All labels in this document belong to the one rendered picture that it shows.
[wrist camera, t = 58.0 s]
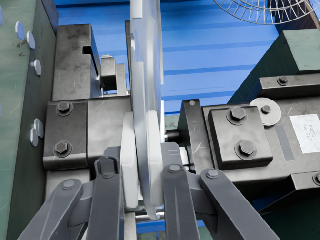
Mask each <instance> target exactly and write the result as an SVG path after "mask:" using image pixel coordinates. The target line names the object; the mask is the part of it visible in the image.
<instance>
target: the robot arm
mask: <svg viewBox="0 0 320 240"><path fill-rule="evenodd" d="M146 119H147V147H148V170H149V185H150V205H153V207H157V206H162V205H163V204H164V219H165V234H166V240H200V235H199V230H198V225H197V221H196V216H195V212H199V214H200V217H201V219H202V221H203V222H204V224H205V226H206V227H207V229H208V231H209V233H210V234H211V236H212V238H213V240H280V238H279V237H278V236H277V235H276V234H275V232H274V231H273V230H272V229H271V228H270V227H269V225H268V224H267V223H266V222H265V221H264V219H263V218H262V217H261V216H260V215H259V214H258V213H257V212H256V210H255V209H254V208H253V207H252V205H251V204H250V203H249V202H248V201H247V200H246V198H245V197H244V196H243V195H242V194H241V192H240V191H239V190H238V189H237V188H236V186H235V185H234V184H233V183H232V182H231V181H230V179H229V178H228V177H227V176H226V175H225V173H224V172H222V171H221V170H219V169H215V168H207V169H204V170H203V171H201V173H200V175H199V174H194V173H190V172H188V171H187V170H186V168H185V167H184V166H183V162H182V158H181V154H180V149H179V145H178V144H177V143H175V142H163V143H160V136H159V127H158V119H157V112H155V111H154V110H148V112H146ZM94 166H95V172H96V179H94V180H92V181H90V182H87V183H83V184H82V182H81V181H80V180H79V179H67V180H64V181H62V182H60V183H59V184H58V185H57V186H56V188H55V189H54V190H53V192H52V193H51V194H50V196H49V197H48V198H47V199H46V201H45V202H44V204H43V205H42V206H41V208H40V209H39V210H38V212H37V213H36V215H35V216H34V217H33V219H32V220H31V221H30V223H29V224H28V225H27V227H26V228H25V230H24V231H23V232H22V234H21V235H20V236H19V237H18V239H17V240H81V239H82V237H83V235H84V233H85V231H86V229H87V234H86V240H124V225H125V210H124V208H125V207H126V208H127V209H132V208H136V206H138V165H137V154H136V144H135V134H134V122H133V112H125V113H124V120H123V131H122V142H121V146H113V147H107V148H106V149H105V150H104V153H103V157H100V158H98V159H97V160H95V162H94Z"/></svg>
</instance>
